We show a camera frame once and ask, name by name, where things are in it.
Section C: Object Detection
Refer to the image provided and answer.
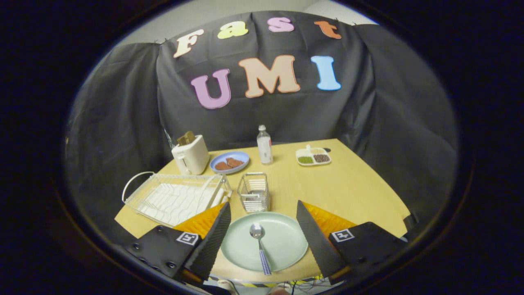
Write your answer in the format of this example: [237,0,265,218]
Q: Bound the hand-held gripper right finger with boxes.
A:
[296,200,409,284]

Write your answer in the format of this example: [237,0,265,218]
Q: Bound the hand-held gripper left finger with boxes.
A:
[125,201,232,284]

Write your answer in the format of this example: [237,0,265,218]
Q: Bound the light green plate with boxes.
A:
[221,212,309,272]

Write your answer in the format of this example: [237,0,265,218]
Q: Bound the spoon with blue checkered handle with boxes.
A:
[250,223,272,276]

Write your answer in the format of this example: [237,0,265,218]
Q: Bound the white wire dish rack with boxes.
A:
[122,171,233,228]

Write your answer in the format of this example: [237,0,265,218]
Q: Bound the wire cutlery basket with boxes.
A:
[237,172,271,213]

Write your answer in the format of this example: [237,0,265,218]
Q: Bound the blue plate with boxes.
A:
[209,151,250,175]

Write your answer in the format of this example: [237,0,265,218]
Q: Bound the white divided tray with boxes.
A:
[296,145,332,166]

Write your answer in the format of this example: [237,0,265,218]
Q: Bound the white toaster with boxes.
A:
[171,134,210,176]

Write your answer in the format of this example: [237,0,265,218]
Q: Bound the clear plastic bottle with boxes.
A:
[257,125,273,165]

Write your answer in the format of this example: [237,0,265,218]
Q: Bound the black backdrop cloth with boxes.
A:
[65,10,459,246]

